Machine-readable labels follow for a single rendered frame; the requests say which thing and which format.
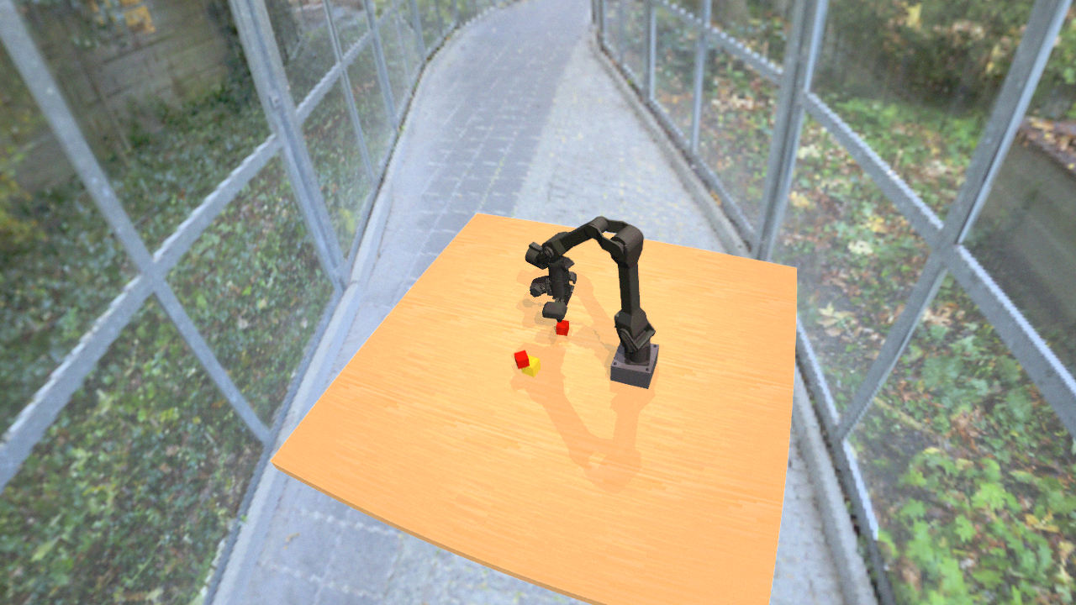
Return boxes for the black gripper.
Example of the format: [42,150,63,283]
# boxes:
[542,271,577,323]

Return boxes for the yellow cube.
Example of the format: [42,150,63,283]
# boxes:
[521,355,541,377]

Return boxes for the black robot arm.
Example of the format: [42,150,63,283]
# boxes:
[525,216,656,366]

